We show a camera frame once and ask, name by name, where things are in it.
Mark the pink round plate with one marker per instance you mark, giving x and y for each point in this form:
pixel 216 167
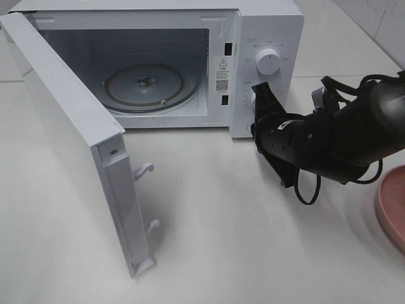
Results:
pixel 389 205

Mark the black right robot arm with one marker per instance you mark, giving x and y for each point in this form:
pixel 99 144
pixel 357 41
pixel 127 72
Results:
pixel 349 129

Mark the glass microwave turntable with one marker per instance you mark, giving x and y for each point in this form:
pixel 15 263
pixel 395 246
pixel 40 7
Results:
pixel 149 87

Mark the white microwave door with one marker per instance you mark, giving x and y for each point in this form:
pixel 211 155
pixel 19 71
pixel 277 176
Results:
pixel 87 139

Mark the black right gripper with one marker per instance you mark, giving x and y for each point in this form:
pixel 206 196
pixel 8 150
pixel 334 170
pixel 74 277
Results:
pixel 268 115

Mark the upper white power knob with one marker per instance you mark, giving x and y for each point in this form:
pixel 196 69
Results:
pixel 268 60

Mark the white microwave oven body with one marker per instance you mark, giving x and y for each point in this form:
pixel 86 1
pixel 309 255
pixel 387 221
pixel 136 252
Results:
pixel 218 40

